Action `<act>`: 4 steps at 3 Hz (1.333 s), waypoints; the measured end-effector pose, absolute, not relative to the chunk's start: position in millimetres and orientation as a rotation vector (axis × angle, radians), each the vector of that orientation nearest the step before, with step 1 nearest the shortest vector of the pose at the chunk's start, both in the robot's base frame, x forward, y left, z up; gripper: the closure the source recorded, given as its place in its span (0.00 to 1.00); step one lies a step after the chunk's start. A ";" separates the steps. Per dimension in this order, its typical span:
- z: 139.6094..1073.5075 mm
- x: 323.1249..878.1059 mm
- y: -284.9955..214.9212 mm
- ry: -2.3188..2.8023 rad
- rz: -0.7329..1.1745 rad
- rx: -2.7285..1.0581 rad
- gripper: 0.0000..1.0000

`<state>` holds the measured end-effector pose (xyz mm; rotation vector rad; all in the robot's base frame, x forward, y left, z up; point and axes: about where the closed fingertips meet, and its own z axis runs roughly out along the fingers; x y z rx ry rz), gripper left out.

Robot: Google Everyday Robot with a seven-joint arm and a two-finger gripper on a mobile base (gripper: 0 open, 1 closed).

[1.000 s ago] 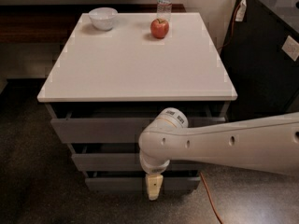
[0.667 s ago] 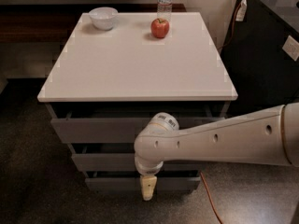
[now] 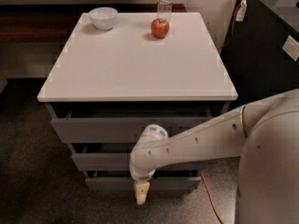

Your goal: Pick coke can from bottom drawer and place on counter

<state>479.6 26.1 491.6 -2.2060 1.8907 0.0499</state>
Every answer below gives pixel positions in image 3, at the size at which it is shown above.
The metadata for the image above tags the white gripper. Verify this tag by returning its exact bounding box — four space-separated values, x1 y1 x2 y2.
130 169 155 204

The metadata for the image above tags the grey bottom drawer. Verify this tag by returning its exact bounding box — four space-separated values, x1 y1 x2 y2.
85 170 201 193

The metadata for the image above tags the grey drawer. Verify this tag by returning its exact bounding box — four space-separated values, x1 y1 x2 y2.
45 102 231 144
85 170 201 193
66 142 206 172

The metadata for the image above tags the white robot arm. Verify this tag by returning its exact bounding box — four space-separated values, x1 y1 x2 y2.
129 89 299 224

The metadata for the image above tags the grey middle drawer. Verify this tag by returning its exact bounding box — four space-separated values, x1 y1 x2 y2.
66 142 206 172

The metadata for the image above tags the grey top drawer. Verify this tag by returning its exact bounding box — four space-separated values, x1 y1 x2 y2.
45 102 231 144

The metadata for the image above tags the red apple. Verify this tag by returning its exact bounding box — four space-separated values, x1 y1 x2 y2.
150 18 170 38

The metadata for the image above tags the black side cabinet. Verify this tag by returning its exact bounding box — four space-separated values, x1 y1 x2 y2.
221 0 299 107

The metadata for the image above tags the white bowl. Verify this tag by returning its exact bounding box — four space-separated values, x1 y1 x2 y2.
89 7 118 31

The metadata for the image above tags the clear plastic water bottle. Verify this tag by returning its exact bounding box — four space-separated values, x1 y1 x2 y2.
157 0 172 21

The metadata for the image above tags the dark wooden shelf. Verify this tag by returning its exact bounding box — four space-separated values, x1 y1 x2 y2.
0 3 187 44

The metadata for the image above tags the white cable tag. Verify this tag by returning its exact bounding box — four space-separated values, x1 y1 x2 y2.
235 0 247 22

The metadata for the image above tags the orange power cable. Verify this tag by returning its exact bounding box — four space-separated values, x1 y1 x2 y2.
199 0 299 224

